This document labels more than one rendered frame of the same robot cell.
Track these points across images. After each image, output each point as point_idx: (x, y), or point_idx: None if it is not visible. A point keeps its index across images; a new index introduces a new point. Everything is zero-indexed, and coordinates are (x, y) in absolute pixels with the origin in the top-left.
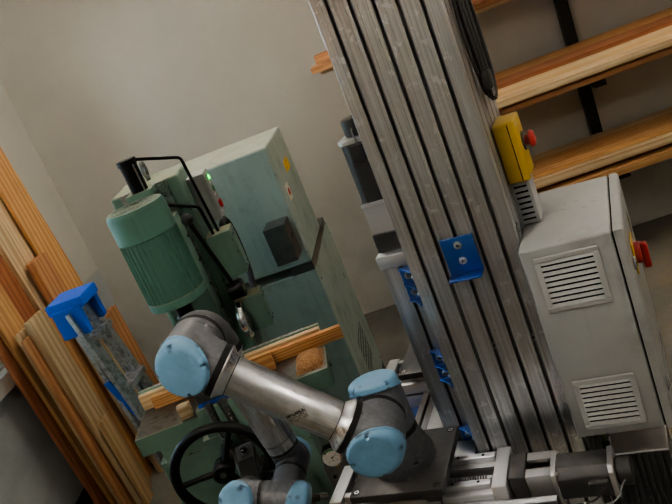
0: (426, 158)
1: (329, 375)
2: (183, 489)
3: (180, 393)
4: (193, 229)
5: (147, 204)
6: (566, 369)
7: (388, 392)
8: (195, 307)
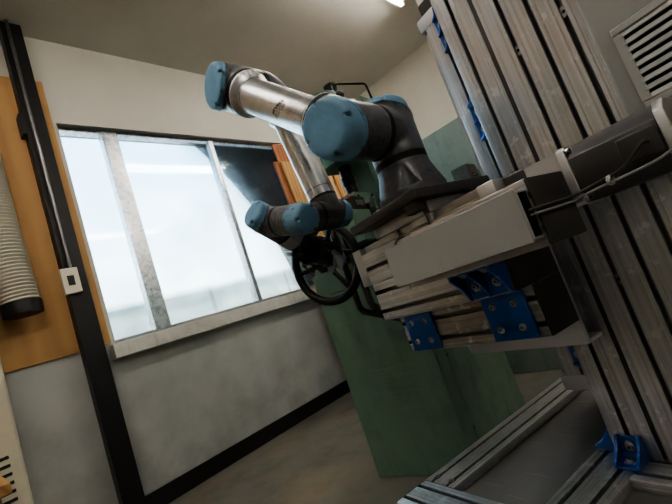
0: None
1: None
2: (299, 276)
3: (212, 104)
4: None
5: (320, 91)
6: (600, 14)
7: (382, 104)
8: (361, 181)
